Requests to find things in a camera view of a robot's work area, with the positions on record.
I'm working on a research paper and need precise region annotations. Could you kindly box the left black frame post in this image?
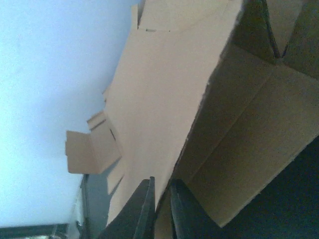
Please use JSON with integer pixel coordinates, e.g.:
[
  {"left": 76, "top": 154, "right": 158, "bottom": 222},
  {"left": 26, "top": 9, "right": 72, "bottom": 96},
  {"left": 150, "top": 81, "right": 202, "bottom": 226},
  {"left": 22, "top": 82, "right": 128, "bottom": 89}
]
[{"left": 0, "top": 224, "right": 69, "bottom": 239}]

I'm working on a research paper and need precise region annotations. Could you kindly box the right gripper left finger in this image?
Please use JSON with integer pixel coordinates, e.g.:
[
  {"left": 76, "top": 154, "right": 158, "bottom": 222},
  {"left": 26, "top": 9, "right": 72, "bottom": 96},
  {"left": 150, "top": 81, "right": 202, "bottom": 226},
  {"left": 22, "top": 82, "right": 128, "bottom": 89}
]
[{"left": 99, "top": 177, "right": 155, "bottom": 239}]

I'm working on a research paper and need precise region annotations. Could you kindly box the cardboard box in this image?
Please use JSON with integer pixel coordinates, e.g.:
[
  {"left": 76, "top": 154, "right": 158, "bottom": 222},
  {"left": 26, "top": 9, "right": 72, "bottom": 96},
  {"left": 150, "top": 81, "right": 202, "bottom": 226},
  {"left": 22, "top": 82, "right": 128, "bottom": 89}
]
[{"left": 65, "top": 0, "right": 319, "bottom": 239}]

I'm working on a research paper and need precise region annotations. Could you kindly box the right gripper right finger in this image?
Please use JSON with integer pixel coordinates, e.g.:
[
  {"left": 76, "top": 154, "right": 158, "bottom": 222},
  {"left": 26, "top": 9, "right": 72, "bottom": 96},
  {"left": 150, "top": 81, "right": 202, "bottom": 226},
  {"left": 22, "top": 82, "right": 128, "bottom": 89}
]
[{"left": 170, "top": 179, "right": 219, "bottom": 239}]

